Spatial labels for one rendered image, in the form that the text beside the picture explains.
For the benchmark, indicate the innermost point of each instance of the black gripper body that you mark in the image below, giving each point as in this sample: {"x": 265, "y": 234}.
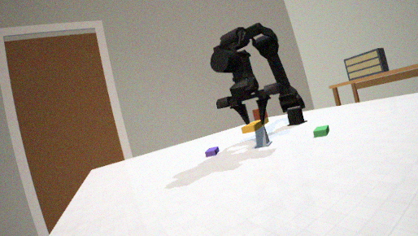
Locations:
{"x": 275, "y": 88}

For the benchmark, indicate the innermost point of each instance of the small purple block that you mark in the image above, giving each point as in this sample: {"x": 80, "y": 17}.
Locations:
{"x": 212, "y": 151}

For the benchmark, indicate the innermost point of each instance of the green rectangular block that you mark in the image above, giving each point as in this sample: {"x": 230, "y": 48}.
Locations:
{"x": 321, "y": 131}

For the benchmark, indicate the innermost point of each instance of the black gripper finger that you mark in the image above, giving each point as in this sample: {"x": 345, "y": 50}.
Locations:
{"x": 262, "y": 103}
{"x": 241, "y": 109}

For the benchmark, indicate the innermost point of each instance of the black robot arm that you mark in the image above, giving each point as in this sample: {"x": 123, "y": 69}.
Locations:
{"x": 226, "y": 59}

